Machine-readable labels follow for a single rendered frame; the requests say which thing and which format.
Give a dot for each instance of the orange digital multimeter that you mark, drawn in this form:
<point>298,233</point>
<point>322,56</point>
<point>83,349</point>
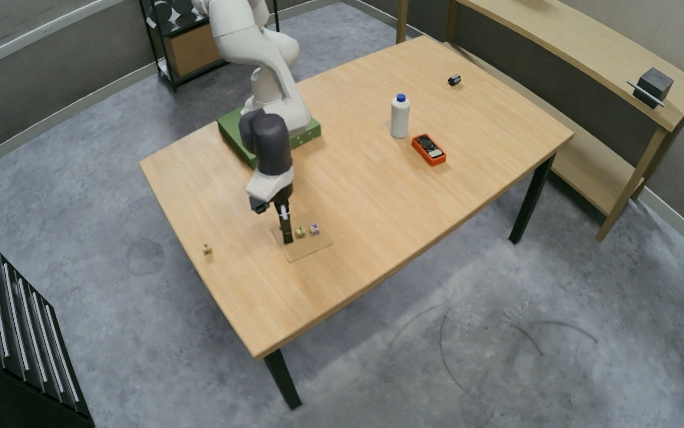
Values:
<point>428,149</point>

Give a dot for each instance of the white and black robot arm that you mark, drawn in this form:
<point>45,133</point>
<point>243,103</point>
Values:
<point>269,132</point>

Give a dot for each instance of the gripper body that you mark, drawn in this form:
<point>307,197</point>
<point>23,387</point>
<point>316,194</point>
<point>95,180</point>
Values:
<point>282,195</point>

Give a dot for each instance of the white bottle with blue cap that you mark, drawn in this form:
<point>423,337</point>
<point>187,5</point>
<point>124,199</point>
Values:
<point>400,108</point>

